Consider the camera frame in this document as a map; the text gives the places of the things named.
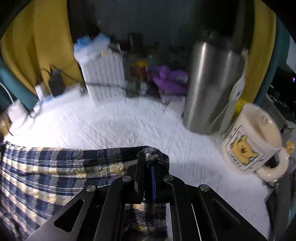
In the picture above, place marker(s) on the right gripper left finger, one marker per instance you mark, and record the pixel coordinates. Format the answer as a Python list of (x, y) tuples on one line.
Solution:
[(139, 177)]

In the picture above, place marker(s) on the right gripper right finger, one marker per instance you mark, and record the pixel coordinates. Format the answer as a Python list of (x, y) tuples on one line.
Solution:
[(153, 178)]

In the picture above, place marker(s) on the blue yellow plaid pants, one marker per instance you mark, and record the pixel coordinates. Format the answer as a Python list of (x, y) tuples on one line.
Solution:
[(37, 182)]

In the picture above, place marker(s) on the purple plush toy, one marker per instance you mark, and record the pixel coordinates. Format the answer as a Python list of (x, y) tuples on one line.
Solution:
[(171, 81)]

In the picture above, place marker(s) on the cream bear mug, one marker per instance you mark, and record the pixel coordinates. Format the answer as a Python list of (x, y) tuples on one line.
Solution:
[(254, 145)]

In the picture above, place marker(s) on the white perforated storage basket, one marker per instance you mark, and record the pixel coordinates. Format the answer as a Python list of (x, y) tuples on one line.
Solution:
[(103, 73)]

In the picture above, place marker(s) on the black power adapter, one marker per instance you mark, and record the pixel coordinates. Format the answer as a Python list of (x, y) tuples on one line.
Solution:
[(56, 84)]

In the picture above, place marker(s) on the stainless steel tumbler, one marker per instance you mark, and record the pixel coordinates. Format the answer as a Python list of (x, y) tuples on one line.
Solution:
[(216, 81)]

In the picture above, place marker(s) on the white phone charger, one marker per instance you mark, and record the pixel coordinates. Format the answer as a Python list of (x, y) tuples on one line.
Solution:
[(41, 90)]

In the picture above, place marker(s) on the blue tissue pack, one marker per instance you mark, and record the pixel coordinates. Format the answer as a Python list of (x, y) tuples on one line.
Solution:
[(99, 43)]

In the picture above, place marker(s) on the teal curtain left panel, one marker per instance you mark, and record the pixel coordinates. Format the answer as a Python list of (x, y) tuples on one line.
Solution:
[(15, 87)]

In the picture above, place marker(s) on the teal curtain panel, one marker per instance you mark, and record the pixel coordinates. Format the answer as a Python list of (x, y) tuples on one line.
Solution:
[(278, 58), (15, 87)]

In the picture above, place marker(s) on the yellow curtain right panel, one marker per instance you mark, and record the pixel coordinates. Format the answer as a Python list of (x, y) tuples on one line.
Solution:
[(261, 49)]

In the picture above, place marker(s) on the yellow curtain panel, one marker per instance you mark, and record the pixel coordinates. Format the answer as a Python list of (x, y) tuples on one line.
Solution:
[(261, 49), (39, 40)]

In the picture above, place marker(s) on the yellow curtain left panel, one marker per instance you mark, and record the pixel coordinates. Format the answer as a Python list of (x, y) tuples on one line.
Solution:
[(39, 40)]

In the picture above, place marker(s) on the teal curtain right panel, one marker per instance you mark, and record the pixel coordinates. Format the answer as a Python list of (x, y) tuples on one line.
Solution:
[(278, 58)]

